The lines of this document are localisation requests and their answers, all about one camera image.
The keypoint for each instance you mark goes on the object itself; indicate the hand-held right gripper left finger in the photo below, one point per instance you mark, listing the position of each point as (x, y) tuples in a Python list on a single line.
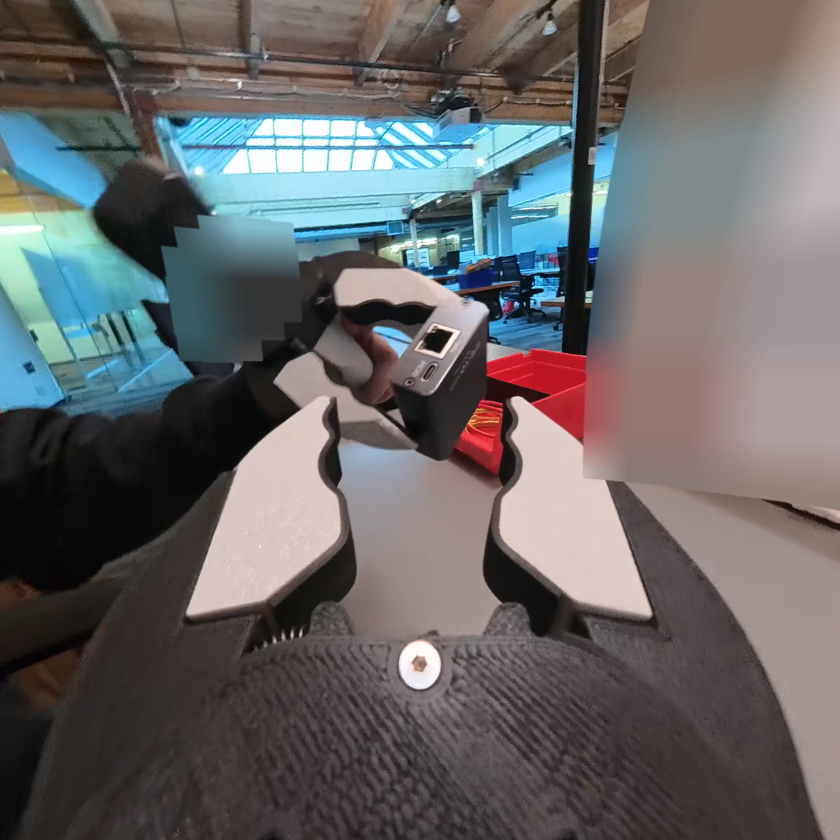
[(275, 518)]

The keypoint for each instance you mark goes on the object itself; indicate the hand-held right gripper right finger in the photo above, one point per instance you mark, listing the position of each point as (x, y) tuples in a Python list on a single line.
[(564, 525)]

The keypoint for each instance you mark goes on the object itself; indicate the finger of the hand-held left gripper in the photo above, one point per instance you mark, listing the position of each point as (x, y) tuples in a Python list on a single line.
[(344, 358), (394, 289)]

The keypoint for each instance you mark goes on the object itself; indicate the black ethernet splitter box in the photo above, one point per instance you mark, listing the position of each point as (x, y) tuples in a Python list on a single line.
[(453, 394)]

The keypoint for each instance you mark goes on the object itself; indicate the person's left forearm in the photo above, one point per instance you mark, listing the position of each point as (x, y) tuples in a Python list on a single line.
[(98, 472)]

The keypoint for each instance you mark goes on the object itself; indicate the person's left hand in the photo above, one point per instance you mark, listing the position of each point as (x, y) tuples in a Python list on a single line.
[(379, 371)]

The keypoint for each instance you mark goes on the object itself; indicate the blue storage bin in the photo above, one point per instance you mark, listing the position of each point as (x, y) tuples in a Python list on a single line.
[(476, 279)]

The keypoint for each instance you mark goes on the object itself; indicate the black office chair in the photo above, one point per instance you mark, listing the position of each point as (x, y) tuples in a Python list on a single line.
[(525, 292)]

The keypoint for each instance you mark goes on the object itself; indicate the red plastic bin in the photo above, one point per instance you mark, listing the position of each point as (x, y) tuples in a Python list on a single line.
[(551, 387)]

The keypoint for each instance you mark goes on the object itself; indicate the ceiling projector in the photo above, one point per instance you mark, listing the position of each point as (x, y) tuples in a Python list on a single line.
[(459, 115)]

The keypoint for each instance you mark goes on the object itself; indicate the black metal pole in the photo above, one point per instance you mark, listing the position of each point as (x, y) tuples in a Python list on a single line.
[(584, 197)]

